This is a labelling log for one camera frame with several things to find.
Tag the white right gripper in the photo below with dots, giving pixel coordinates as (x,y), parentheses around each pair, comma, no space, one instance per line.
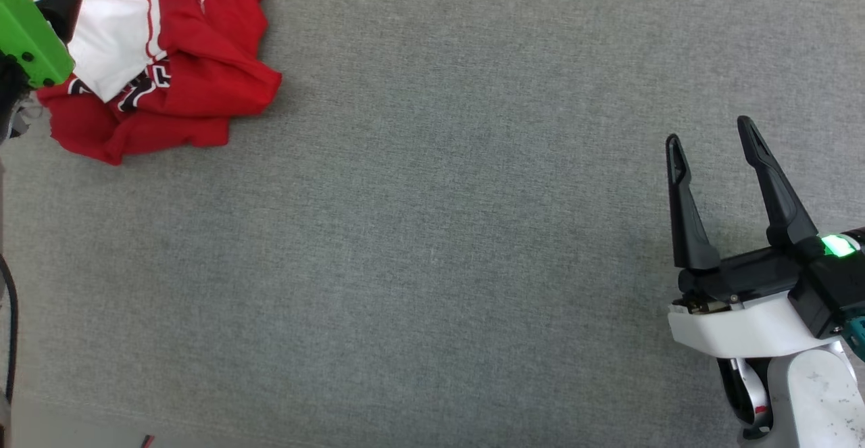
(743,326)

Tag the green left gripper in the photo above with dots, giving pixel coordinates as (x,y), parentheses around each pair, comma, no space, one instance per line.
(34,42)

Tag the red and white jersey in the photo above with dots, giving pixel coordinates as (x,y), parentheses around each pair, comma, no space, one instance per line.
(203,83)

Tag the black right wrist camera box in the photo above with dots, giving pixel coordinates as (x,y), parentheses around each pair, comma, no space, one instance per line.
(831,292)

